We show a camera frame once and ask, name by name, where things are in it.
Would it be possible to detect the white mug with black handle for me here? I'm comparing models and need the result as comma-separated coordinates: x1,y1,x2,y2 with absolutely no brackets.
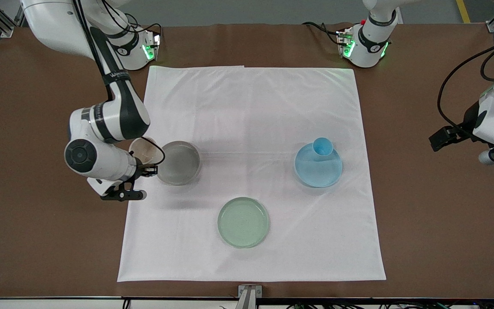
128,136,158,170

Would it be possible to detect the light blue cup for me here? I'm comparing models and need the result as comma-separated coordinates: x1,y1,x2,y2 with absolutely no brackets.
312,137,334,162

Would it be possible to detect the gray round plate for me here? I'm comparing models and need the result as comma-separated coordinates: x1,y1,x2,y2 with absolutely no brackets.
156,141,202,186

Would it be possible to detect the light green round plate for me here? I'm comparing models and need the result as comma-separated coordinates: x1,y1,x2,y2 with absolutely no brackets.
217,197,270,248

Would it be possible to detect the light blue round plate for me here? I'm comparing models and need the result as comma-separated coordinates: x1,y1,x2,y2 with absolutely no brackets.
294,142,343,188

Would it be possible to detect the white square cloth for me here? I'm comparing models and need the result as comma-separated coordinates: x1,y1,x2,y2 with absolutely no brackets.
117,65,387,282

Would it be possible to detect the silver base connector panel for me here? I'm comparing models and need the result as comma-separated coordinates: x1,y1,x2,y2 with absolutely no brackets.
142,29,163,61
336,27,355,58

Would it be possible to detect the black base cable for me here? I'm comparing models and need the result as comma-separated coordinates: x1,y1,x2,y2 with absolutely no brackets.
101,0,164,48
302,21,343,45

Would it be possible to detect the metal table edge bracket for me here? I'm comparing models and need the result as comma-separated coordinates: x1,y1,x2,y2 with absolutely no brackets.
235,285,263,309

